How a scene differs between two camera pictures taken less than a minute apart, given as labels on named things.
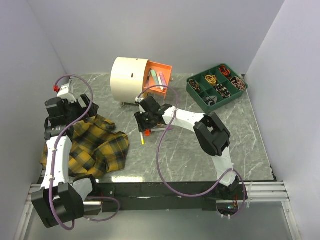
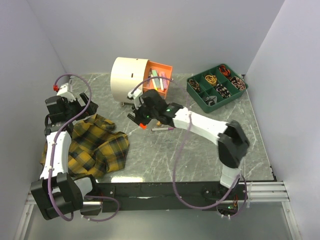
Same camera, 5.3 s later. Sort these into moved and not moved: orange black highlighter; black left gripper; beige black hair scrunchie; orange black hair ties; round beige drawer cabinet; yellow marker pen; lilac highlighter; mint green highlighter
Moved: orange black highlighter; yellow marker pen
Not moved: mint green highlighter; black left gripper; round beige drawer cabinet; beige black hair scrunchie; orange black hair ties; lilac highlighter
